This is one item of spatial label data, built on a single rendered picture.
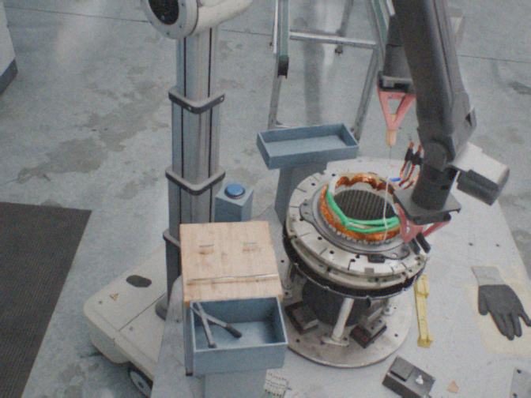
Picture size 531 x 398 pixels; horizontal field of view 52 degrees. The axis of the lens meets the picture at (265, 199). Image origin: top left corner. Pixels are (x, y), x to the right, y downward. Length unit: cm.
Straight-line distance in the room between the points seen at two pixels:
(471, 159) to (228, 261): 51
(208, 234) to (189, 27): 42
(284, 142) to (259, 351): 66
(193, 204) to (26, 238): 130
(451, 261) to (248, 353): 81
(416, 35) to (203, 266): 62
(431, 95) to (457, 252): 95
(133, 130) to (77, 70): 75
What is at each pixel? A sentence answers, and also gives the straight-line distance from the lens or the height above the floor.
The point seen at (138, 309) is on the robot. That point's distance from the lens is 204.
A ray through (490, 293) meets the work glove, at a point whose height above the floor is 80.
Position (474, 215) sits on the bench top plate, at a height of 78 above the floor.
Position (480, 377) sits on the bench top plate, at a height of 78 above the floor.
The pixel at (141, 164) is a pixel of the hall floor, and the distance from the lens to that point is 299.
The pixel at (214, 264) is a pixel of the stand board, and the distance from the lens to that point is 111.
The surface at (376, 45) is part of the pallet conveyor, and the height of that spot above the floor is 69.
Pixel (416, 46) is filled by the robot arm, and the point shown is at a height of 160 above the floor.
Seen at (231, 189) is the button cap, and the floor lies 104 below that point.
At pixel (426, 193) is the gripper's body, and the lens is 94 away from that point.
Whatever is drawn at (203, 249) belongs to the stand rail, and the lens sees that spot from 112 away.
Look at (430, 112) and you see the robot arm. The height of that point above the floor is 151.
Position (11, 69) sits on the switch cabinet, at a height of 6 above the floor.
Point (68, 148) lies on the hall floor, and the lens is 315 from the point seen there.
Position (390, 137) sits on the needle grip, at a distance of 108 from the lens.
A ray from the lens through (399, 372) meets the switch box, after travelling 131.
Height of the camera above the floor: 192
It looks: 43 degrees down
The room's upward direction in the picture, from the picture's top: 8 degrees clockwise
